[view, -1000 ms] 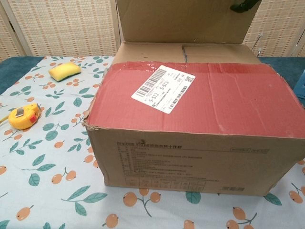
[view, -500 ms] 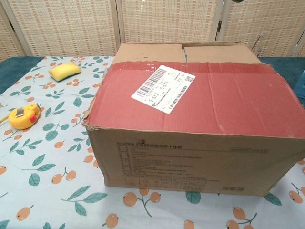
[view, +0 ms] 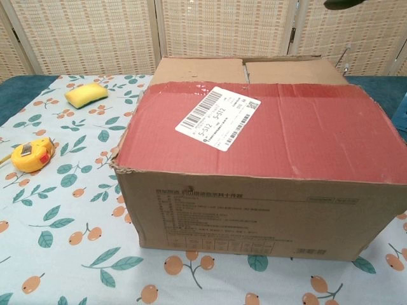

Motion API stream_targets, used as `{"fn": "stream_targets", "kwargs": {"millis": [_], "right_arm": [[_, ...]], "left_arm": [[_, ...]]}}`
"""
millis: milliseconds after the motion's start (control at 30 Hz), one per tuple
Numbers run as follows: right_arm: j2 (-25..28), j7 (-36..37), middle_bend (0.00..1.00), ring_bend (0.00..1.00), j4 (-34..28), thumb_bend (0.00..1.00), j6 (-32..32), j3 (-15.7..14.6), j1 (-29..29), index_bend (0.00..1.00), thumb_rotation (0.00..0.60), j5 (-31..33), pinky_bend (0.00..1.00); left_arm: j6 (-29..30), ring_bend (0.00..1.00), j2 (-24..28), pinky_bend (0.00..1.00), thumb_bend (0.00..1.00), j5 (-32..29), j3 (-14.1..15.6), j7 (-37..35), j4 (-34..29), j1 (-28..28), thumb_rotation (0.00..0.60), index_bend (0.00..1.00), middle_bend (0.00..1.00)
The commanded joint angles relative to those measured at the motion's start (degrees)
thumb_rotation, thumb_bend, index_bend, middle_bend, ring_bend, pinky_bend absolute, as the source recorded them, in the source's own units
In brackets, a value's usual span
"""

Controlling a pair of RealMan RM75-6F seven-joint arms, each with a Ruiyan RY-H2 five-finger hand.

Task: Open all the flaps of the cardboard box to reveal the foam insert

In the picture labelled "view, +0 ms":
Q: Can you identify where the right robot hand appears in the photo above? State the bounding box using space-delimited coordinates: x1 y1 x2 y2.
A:
324 0 350 10

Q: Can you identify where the brown cardboard box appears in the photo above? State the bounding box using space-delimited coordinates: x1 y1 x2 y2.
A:
109 55 407 263

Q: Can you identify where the small blue paper box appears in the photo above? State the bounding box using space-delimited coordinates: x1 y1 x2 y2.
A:
392 102 407 128

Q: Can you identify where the woven bamboo folding screen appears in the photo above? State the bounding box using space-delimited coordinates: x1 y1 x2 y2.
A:
0 0 407 84

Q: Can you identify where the yellow green sponge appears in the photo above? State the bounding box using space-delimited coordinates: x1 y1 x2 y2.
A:
64 83 108 111

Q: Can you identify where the yellow tape measure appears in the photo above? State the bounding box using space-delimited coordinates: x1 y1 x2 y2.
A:
0 137 57 174

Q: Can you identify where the floral print tablecloth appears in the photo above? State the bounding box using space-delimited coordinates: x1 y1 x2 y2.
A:
0 74 407 305

